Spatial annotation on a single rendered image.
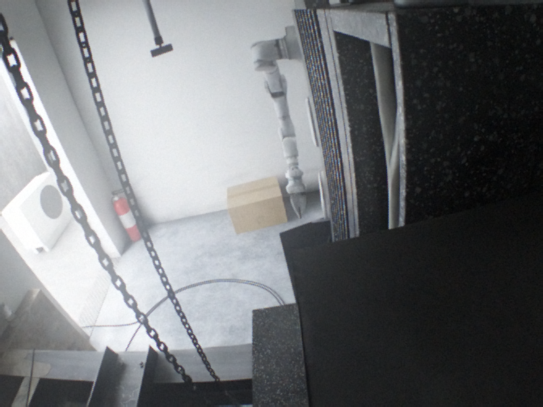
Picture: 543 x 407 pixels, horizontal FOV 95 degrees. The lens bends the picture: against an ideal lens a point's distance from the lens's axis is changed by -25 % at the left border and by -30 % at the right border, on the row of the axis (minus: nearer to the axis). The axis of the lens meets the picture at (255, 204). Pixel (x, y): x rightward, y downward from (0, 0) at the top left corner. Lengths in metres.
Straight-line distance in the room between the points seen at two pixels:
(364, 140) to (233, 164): 2.51
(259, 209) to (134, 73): 1.48
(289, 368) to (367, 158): 0.59
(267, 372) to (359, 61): 0.70
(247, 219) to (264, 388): 1.96
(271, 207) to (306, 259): 2.39
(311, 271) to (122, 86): 2.63
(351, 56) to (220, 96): 2.32
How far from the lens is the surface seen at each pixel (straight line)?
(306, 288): 0.18
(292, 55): 1.25
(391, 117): 0.28
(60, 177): 0.37
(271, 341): 0.86
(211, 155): 2.78
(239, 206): 2.55
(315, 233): 0.94
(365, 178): 0.35
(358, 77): 0.31
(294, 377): 0.80
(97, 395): 1.27
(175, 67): 2.60
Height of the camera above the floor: 1.62
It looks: 33 degrees down
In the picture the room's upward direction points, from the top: 16 degrees counter-clockwise
